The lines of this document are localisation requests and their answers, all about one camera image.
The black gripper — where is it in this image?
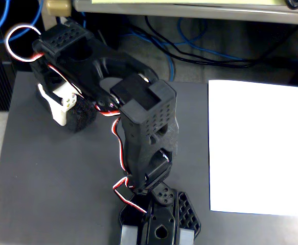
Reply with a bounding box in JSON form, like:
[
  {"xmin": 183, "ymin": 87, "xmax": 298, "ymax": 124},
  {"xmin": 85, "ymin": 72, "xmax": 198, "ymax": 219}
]
[{"xmin": 30, "ymin": 54, "xmax": 77, "ymax": 127}]

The black foam cube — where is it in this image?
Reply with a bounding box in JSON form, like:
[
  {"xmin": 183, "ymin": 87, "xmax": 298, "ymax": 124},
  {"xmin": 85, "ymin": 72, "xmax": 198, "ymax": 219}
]
[{"xmin": 35, "ymin": 88, "xmax": 98, "ymax": 134}]

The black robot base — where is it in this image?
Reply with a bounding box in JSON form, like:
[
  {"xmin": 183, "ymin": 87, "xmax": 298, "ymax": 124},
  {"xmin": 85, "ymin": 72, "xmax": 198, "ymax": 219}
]
[{"xmin": 119, "ymin": 188, "xmax": 202, "ymax": 245}]

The beige desk side panel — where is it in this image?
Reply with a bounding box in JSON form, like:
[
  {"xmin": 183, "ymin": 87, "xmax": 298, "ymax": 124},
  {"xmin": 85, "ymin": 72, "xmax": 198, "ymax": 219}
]
[{"xmin": 40, "ymin": 14, "xmax": 72, "ymax": 33}]

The beige plastic corner cap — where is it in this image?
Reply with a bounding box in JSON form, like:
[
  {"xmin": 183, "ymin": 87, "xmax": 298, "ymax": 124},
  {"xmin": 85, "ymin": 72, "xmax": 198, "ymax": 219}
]
[{"xmin": 45, "ymin": 0, "xmax": 72, "ymax": 17}]

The beige desk edge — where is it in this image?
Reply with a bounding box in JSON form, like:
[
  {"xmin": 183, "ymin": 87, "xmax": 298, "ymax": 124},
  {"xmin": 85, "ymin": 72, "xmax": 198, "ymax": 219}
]
[{"xmin": 73, "ymin": 0, "xmax": 298, "ymax": 26}]

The white paper sheet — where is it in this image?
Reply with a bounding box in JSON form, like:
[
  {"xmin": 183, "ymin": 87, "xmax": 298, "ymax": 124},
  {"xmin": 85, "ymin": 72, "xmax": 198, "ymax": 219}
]
[{"xmin": 208, "ymin": 79, "xmax": 298, "ymax": 217}]

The red wrist servo cable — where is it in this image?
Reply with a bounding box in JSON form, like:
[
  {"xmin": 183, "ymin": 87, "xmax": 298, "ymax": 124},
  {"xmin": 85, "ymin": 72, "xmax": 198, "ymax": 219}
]
[{"xmin": 47, "ymin": 63, "xmax": 83, "ymax": 97}]

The red white black servo cable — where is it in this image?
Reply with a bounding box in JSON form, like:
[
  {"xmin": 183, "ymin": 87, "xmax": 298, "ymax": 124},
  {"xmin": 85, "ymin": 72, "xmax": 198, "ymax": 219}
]
[{"xmin": 95, "ymin": 103, "xmax": 149, "ymax": 214}]

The grey cable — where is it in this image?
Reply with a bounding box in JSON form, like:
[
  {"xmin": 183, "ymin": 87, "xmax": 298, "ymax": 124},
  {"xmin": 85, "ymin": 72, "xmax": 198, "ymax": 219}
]
[{"xmin": 97, "ymin": 29, "xmax": 108, "ymax": 48}]

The white red looped servo cable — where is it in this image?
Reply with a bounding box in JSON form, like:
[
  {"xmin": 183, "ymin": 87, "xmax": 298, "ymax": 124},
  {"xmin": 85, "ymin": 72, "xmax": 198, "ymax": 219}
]
[{"xmin": 5, "ymin": 23, "xmax": 46, "ymax": 63}]

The long blue network cable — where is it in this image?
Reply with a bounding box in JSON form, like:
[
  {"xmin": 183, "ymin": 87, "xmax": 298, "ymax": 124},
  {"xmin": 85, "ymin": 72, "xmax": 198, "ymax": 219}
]
[{"xmin": 127, "ymin": 17, "xmax": 244, "ymax": 82}]

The long black cable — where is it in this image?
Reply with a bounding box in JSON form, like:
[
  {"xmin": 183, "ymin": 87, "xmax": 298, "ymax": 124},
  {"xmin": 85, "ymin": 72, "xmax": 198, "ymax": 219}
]
[
  {"xmin": 145, "ymin": 15, "xmax": 298, "ymax": 69},
  {"xmin": 127, "ymin": 24, "xmax": 298, "ymax": 69}
]

